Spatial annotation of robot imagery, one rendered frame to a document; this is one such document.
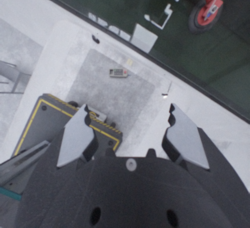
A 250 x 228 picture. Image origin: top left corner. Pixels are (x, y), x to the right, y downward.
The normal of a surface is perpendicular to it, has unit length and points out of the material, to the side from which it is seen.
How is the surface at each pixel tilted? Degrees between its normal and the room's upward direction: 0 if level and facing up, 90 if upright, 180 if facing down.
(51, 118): 0
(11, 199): 90
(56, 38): 16
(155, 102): 0
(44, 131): 0
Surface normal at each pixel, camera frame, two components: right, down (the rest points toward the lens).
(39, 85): -0.15, 0.00
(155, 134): 0.18, 0.18
